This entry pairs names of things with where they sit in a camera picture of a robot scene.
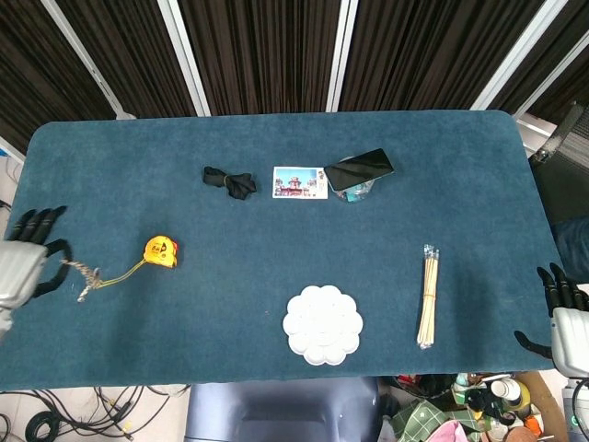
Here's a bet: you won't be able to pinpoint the white flower-shaped palette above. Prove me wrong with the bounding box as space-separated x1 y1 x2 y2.
282 284 364 367

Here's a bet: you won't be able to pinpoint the box of assorted clutter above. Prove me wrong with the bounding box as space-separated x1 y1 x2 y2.
377 370 568 442

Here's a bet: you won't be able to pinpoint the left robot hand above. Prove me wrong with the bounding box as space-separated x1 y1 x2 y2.
0 205 74 342

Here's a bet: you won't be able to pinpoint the picture postcard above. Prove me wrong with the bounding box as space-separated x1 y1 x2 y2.
271 166 329 200

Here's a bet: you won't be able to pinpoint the black smartphone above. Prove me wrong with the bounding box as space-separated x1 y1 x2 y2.
323 147 396 192

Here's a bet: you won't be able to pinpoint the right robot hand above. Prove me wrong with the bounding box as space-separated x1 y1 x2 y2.
513 262 589 379

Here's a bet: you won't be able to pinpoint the clear plastic container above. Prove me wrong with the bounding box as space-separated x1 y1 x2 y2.
332 180 375 204

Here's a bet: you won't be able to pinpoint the bundle of wooden sticks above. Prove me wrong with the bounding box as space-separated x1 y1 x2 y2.
416 243 441 350

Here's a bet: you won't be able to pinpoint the blue table cloth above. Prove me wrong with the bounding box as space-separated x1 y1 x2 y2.
0 109 567 392

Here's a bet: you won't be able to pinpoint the yellow tape measure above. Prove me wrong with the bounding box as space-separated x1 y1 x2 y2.
142 235 179 270

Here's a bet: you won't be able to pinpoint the braided rope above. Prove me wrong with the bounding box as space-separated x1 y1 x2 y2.
59 258 146 304

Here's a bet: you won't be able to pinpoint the floor cables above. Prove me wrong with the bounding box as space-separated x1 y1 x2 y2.
0 382 192 442

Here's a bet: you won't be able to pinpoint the black cloth bundle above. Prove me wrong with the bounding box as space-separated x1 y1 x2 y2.
202 166 258 201

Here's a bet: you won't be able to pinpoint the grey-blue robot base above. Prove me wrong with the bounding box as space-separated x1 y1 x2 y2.
183 377 382 442

